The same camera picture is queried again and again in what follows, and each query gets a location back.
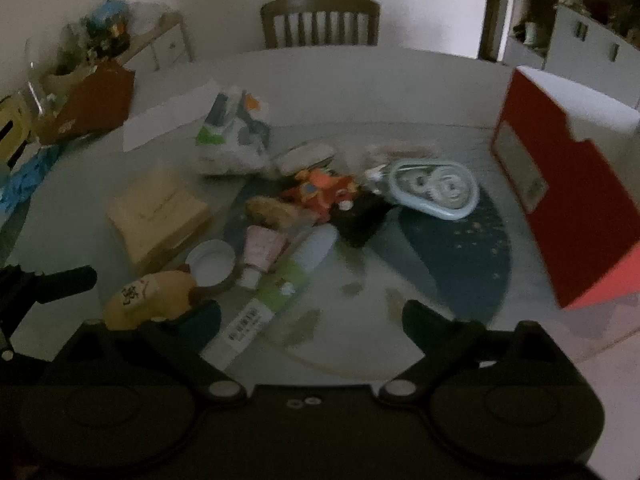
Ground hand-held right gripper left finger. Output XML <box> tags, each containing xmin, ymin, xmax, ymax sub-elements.
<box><xmin>60</xmin><ymin>301</ymin><xmax>248</xmax><ymax>407</ymax></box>

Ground printed plastic tissue pack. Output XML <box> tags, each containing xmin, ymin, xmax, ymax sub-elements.
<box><xmin>194</xmin><ymin>86</ymin><xmax>274</xmax><ymax>177</ymax></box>

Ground orange snack packet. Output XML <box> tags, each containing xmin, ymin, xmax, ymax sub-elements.
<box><xmin>245</xmin><ymin>196</ymin><xmax>302</xmax><ymax>229</ymax></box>

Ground clear glass vase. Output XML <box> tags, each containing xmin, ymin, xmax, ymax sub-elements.
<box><xmin>22</xmin><ymin>35</ymin><xmax>68</xmax><ymax>118</ymax></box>

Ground white zip pouch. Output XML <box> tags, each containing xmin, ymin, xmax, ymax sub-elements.
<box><xmin>274</xmin><ymin>143</ymin><xmax>336</xmax><ymax>177</ymax></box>

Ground large red carton box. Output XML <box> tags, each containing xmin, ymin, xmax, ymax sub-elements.
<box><xmin>490</xmin><ymin>65</ymin><xmax>640</xmax><ymax>310</ymax></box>

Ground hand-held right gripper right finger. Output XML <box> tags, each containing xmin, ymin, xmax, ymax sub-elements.
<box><xmin>376</xmin><ymin>300</ymin><xmax>572</xmax><ymax>407</ymax></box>

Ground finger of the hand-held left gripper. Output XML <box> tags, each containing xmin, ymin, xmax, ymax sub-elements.
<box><xmin>30</xmin><ymin>266</ymin><xmax>99</xmax><ymax>303</ymax></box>

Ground yellow plush toy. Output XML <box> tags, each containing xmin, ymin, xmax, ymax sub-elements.
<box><xmin>102</xmin><ymin>269</ymin><xmax>199</xmax><ymax>331</ymax></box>

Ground bag of cotton swabs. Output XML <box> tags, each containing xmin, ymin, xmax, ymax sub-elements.
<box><xmin>362</xmin><ymin>142</ymin><xmax>442</xmax><ymax>171</ymax></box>

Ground white round lid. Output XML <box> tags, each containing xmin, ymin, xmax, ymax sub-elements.
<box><xmin>185</xmin><ymin>239</ymin><xmax>236</xmax><ymax>289</ymax></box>

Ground white cabinet with handles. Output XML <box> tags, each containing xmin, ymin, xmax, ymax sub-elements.
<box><xmin>502</xmin><ymin>2</ymin><xmax>640</xmax><ymax>112</ymax></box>

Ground yellow box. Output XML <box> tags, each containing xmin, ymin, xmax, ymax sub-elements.
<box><xmin>0</xmin><ymin>95</ymin><xmax>32</xmax><ymax>167</ymax></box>

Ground tan cardboard box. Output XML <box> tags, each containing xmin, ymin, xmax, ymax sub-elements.
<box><xmin>107</xmin><ymin>167</ymin><xmax>211</xmax><ymax>267</ymax></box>

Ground orange toy figure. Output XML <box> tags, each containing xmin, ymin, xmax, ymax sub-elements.
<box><xmin>281</xmin><ymin>168</ymin><xmax>362</xmax><ymax>222</ymax></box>

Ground white paper sheet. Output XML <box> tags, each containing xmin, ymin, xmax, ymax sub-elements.
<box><xmin>122</xmin><ymin>77</ymin><xmax>221</xmax><ymax>152</ymax></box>

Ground pink tube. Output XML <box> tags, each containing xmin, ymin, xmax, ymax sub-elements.
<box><xmin>235</xmin><ymin>225</ymin><xmax>289</xmax><ymax>289</ymax></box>

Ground pile of colourful toys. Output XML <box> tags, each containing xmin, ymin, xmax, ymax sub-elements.
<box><xmin>60</xmin><ymin>0</ymin><xmax>135</xmax><ymax>63</ymax></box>

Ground dark blue round mat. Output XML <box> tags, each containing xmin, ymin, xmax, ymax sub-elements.
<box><xmin>222</xmin><ymin>170</ymin><xmax>514</xmax><ymax>382</ymax></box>

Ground black box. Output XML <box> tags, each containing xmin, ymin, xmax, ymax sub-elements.
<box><xmin>331</xmin><ymin>192</ymin><xmax>394</xmax><ymax>249</ymax></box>

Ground white and green tube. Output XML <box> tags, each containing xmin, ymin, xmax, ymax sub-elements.
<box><xmin>200</xmin><ymin>223</ymin><xmax>339</xmax><ymax>371</ymax></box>

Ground red-brown paper bag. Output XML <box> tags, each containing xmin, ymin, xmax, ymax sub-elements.
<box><xmin>36</xmin><ymin>60</ymin><xmax>137</xmax><ymax>146</ymax></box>

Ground brown wooden chair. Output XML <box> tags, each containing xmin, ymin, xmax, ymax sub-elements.
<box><xmin>260</xmin><ymin>0</ymin><xmax>382</xmax><ymax>50</ymax></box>

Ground blue cloth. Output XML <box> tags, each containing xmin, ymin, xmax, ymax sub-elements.
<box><xmin>0</xmin><ymin>144</ymin><xmax>67</xmax><ymax>217</ymax></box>

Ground wooden side cabinet white drawers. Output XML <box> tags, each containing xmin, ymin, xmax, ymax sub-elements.
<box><xmin>117</xmin><ymin>10</ymin><xmax>194</xmax><ymax>73</ymax></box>

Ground light blue correction tape dispenser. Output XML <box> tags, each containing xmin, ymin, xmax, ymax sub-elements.
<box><xmin>387</xmin><ymin>158</ymin><xmax>480</xmax><ymax>222</ymax></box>

